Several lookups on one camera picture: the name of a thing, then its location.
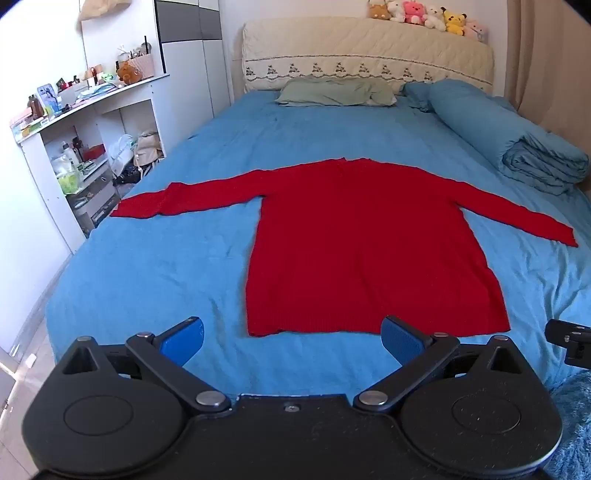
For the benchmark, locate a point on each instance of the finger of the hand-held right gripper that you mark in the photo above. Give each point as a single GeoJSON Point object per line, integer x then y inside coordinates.
{"type": "Point", "coordinates": [570, 340]}

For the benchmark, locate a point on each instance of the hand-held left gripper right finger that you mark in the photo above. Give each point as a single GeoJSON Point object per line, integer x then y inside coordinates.
{"type": "Point", "coordinates": [400, 342]}

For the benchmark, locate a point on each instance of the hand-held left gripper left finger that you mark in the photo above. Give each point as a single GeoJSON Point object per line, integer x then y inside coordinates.
{"type": "Point", "coordinates": [184, 342]}

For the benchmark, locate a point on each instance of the red knit sweater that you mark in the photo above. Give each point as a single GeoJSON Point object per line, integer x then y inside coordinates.
{"type": "Point", "coordinates": [351, 249]}

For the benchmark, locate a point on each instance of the blue bed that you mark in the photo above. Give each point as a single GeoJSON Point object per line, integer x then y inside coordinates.
{"type": "Point", "coordinates": [184, 263]}

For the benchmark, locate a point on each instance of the fluffy blue rug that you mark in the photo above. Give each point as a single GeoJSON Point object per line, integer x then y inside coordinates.
{"type": "Point", "coordinates": [575, 429]}

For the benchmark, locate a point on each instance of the white shelf unit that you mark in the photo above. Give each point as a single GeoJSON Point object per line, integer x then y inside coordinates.
{"type": "Point", "coordinates": [55, 217]}

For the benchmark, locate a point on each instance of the beige bag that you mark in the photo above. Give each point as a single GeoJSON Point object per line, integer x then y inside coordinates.
{"type": "Point", "coordinates": [148, 147]}

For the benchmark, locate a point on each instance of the white plastic bag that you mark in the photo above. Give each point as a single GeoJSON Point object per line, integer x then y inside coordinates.
{"type": "Point", "coordinates": [121, 152]}

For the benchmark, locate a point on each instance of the green plastic bag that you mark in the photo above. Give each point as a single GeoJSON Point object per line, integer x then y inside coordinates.
{"type": "Point", "coordinates": [68, 177]}

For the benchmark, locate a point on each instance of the red box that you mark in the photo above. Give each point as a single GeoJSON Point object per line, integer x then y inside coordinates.
{"type": "Point", "coordinates": [94, 151]}

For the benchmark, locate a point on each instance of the folded blue quilt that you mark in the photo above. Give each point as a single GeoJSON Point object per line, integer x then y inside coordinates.
{"type": "Point", "coordinates": [498, 134]}

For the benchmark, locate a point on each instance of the white bottle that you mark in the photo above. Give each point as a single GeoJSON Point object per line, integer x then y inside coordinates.
{"type": "Point", "coordinates": [68, 153]}

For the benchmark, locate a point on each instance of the blue pillow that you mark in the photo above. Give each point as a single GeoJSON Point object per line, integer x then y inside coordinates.
{"type": "Point", "coordinates": [415, 94]}

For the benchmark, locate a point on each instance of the green pillow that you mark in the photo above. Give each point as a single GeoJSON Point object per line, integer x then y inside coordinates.
{"type": "Point", "coordinates": [337, 92]}

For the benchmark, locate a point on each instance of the white and grey wardrobe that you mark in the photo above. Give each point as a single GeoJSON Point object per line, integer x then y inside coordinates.
{"type": "Point", "coordinates": [189, 78]}

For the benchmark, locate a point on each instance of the brown teddy bear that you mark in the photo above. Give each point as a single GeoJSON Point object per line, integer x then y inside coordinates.
{"type": "Point", "coordinates": [128, 74]}

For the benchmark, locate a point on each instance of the brown bottle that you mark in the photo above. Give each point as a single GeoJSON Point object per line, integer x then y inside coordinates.
{"type": "Point", "coordinates": [35, 107]}

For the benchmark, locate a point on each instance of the pink storage basket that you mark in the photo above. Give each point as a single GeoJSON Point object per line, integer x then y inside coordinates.
{"type": "Point", "coordinates": [143, 65]}

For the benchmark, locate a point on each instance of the beige curtain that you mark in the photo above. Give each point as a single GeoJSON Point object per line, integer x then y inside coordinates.
{"type": "Point", "coordinates": [549, 60]}

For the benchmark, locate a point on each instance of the beige padded headboard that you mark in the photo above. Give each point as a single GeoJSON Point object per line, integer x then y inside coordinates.
{"type": "Point", "coordinates": [369, 50]}

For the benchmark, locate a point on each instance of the pale pink plush toy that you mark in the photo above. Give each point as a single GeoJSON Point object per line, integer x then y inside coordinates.
{"type": "Point", "coordinates": [476, 31]}

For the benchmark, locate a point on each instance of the yellow plush toy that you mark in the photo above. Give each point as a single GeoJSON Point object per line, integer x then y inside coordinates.
{"type": "Point", "coordinates": [455, 22]}

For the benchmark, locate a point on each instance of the white plush toy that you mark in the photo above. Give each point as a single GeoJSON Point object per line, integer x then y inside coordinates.
{"type": "Point", "coordinates": [396, 10]}
{"type": "Point", "coordinates": [434, 18]}

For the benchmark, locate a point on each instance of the brown bear plush toy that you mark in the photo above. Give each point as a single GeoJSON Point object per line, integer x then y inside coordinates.
{"type": "Point", "coordinates": [378, 10]}

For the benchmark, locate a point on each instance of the beige hanging cloth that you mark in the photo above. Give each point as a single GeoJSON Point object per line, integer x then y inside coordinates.
{"type": "Point", "coordinates": [101, 8]}

